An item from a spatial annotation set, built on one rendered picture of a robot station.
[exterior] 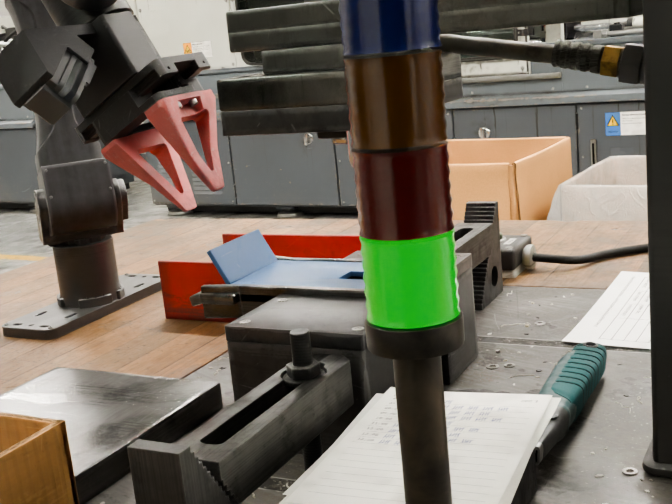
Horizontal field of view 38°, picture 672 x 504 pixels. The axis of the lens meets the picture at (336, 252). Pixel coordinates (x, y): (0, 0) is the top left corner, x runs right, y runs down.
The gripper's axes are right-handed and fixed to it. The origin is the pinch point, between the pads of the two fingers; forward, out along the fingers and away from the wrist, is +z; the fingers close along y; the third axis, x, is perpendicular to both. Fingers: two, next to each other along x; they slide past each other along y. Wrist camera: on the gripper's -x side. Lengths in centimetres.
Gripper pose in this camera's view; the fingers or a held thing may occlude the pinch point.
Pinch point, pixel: (199, 190)
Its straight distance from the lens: 76.2
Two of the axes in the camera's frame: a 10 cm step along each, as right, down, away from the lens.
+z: 5.2, 8.5, -0.1
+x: 4.5, -2.6, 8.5
